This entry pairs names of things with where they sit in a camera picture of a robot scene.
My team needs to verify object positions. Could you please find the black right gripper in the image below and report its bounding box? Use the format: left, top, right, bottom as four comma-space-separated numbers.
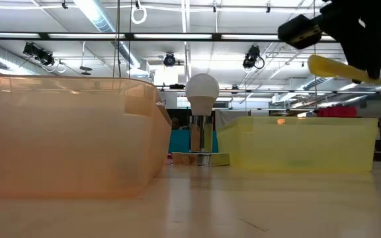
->
319, 0, 381, 79

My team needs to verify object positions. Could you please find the yellow highlighter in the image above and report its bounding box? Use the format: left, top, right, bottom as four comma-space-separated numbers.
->
307, 54, 381, 87

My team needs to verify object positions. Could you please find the orange translucent plastic bin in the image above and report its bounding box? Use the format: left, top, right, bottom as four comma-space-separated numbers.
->
0, 74, 173, 200

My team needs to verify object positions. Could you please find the red box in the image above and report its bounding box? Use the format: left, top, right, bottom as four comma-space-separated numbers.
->
316, 106, 358, 118

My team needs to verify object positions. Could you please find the yellow translucent plastic bin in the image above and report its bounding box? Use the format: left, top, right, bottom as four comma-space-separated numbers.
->
216, 116, 379, 174

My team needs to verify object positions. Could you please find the black beam with light strips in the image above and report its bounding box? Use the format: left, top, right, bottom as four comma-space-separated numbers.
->
0, 31, 381, 43

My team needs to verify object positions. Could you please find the white bulb chrome lamp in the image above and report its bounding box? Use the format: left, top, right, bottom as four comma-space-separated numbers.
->
171, 73, 231, 167

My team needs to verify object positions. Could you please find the blue plastic bin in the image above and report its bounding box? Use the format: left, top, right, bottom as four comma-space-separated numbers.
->
168, 129, 219, 153

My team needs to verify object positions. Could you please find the silver air duct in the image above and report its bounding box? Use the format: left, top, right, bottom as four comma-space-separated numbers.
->
73, 0, 142, 69
302, 76, 343, 92

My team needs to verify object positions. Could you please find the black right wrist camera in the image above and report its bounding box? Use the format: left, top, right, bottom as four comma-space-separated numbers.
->
278, 13, 323, 50

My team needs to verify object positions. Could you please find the black ceiling camera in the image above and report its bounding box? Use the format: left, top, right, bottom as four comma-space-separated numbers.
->
242, 45, 266, 71
22, 42, 56, 67
163, 52, 177, 67

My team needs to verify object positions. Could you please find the white cable loop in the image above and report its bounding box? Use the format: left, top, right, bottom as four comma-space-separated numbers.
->
130, 5, 148, 25

